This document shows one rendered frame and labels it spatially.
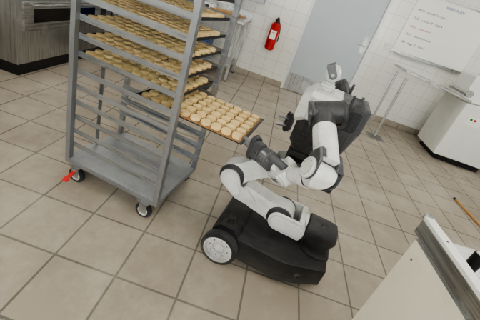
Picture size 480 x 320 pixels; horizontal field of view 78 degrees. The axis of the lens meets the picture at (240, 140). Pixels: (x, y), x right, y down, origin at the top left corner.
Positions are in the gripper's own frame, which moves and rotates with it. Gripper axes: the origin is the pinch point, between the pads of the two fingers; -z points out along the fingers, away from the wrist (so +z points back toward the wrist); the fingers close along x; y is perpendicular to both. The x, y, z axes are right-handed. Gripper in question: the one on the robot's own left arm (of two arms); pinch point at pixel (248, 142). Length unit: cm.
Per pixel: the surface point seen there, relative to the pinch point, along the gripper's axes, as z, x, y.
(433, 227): 77, 22, 6
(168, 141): -27.3, -13.2, 25.0
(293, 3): -248, 60, -289
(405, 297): 83, 2, 12
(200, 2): -27, 52, 25
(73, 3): -80, 32, 56
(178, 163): -57, -54, -7
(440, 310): 89, 11, 19
